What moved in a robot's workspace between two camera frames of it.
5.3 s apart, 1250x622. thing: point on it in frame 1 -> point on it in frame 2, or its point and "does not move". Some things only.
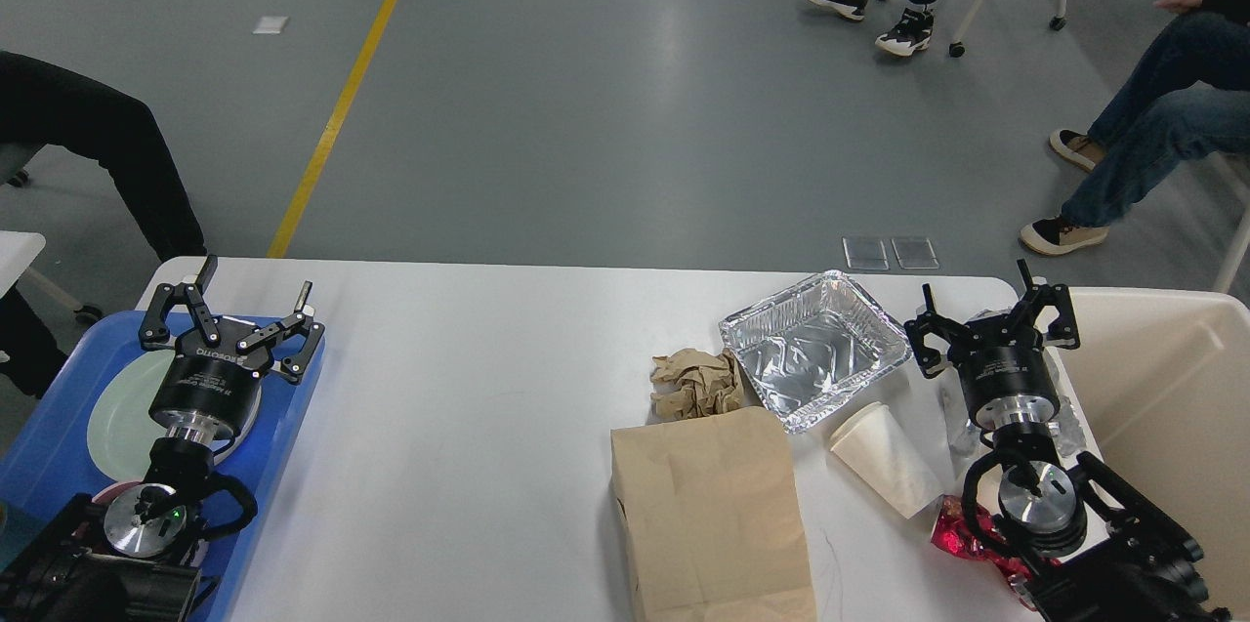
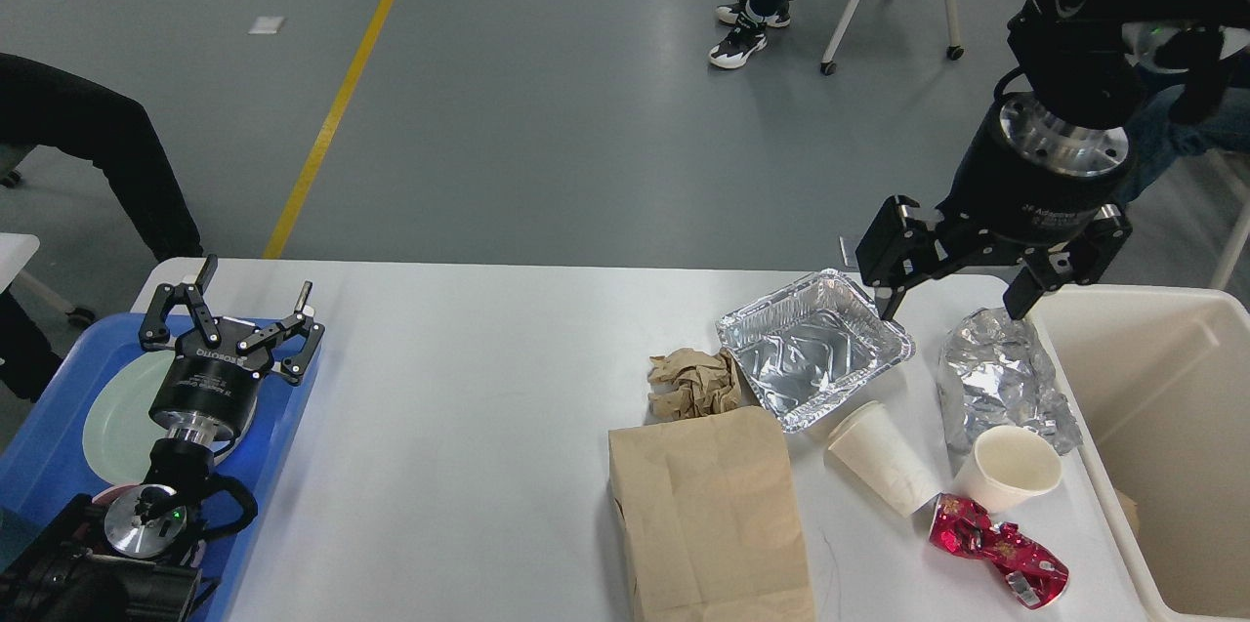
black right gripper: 1006,376 -> 1028,183
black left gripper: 215,390 does not move
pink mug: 105,496 does not move
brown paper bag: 712,520 does not move
